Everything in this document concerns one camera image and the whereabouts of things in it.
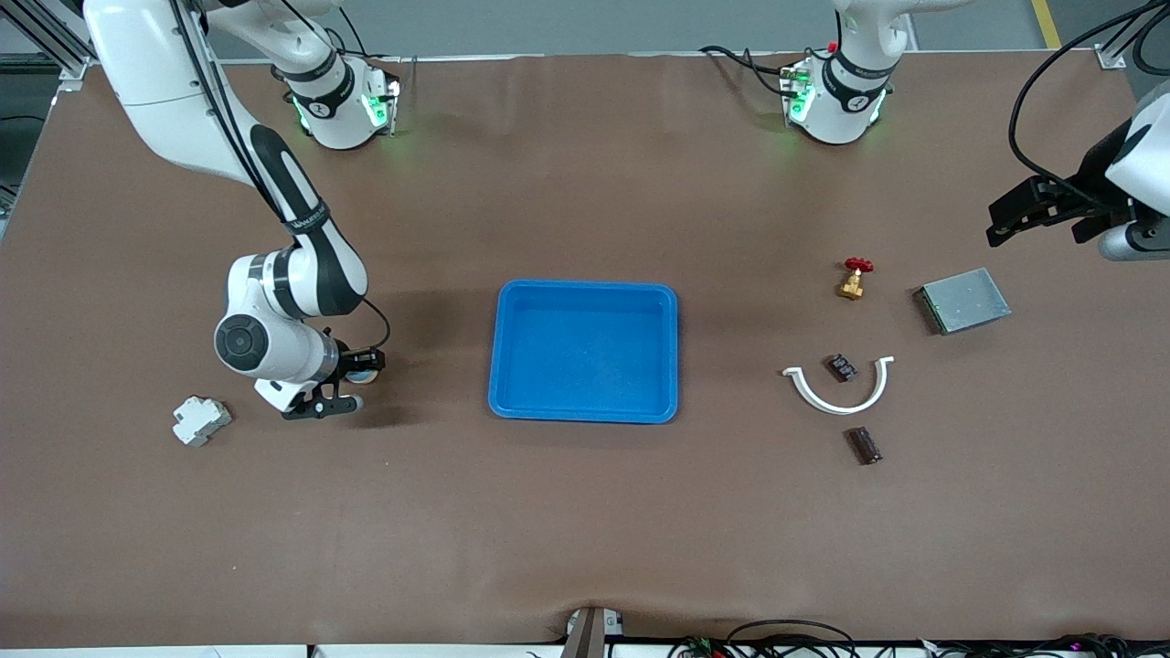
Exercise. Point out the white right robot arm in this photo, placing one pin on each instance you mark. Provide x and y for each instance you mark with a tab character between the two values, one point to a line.
164	91

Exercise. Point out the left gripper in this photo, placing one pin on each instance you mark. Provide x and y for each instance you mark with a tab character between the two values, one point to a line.
1085	195

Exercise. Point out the white circuit breaker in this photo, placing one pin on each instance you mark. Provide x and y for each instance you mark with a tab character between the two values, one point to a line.
201	420

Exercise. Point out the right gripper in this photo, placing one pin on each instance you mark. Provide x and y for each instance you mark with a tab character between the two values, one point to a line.
348	362

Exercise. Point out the blue plastic tray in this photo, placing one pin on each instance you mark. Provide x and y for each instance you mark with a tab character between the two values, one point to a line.
585	352

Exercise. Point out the blue service bell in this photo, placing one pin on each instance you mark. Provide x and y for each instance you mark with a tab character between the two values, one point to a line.
367	375

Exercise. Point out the aluminium frame post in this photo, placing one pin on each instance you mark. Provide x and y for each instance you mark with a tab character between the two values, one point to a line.
71	80
1111	59

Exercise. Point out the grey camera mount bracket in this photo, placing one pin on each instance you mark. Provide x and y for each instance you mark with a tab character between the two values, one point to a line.
590	635

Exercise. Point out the brown table cover mat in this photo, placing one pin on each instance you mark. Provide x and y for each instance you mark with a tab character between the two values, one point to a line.
585	512

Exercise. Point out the grey metal power supply box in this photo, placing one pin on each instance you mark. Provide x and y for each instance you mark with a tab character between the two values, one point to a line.
964	302

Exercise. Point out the white curved pipe clamp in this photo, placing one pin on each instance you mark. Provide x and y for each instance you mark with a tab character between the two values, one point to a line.
836	407

